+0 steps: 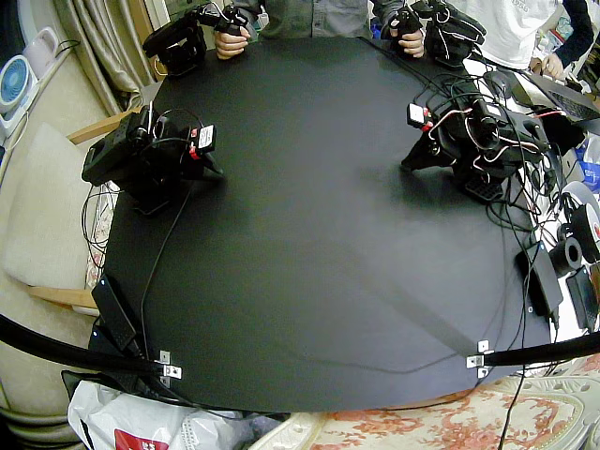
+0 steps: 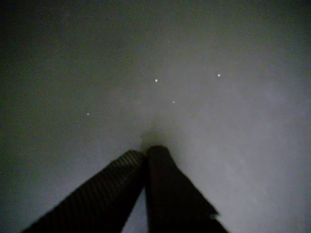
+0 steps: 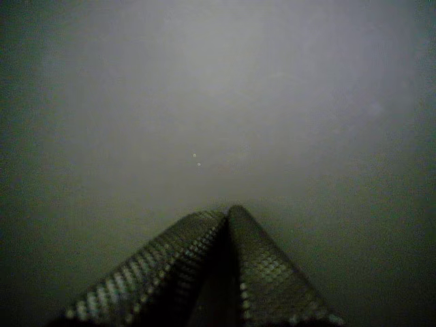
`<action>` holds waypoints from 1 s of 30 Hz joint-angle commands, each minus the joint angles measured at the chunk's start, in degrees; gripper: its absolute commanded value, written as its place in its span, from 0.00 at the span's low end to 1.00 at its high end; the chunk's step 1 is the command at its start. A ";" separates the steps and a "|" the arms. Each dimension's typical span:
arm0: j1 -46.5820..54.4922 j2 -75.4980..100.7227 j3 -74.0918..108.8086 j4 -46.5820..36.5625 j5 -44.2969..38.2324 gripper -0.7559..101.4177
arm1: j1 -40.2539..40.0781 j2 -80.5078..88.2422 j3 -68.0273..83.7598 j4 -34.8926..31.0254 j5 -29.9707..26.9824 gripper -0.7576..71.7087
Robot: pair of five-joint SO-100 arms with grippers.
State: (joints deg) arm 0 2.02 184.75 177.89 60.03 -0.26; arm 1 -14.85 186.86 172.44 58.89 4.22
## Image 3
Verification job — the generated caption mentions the textured black gripper finger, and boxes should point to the textured black gripper finger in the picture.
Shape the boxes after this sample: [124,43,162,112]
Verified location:
[47,210,228,327]
[225,204,347,327]

